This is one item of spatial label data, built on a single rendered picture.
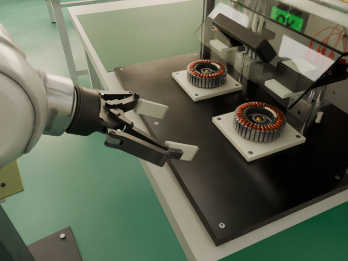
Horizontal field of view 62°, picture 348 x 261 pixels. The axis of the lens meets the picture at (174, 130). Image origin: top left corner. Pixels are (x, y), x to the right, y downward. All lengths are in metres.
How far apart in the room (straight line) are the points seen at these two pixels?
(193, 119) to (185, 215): 0.26
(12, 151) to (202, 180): 0.40
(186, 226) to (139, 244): 0.86
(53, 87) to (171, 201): 0.29
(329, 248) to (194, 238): 0.22
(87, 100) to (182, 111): 0.34
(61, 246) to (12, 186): 0.80
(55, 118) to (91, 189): 1.19
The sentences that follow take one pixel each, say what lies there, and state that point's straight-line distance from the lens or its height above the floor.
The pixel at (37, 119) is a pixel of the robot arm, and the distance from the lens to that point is 0.23.
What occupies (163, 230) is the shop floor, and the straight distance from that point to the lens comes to 1.41.
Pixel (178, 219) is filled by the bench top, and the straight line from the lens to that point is 0.54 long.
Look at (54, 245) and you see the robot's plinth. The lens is 1.45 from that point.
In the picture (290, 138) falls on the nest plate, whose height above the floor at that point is 0.78.
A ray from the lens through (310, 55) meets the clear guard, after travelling 0.38.
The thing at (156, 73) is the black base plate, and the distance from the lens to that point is 0.90.
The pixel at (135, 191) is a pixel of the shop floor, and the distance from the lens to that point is 1.54.
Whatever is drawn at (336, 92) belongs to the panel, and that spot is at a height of 0.80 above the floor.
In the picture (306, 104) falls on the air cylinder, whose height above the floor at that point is 0.82.
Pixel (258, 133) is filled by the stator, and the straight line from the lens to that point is 0.63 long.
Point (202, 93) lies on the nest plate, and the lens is 0.78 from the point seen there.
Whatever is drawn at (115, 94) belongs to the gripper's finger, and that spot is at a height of 0.91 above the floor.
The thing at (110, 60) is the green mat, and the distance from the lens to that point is 1.05.
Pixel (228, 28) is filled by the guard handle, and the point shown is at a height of 1.06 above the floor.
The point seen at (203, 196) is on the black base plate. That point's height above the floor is 0.77.
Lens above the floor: 1.20
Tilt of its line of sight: 39 degrees down
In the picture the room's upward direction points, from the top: straight up
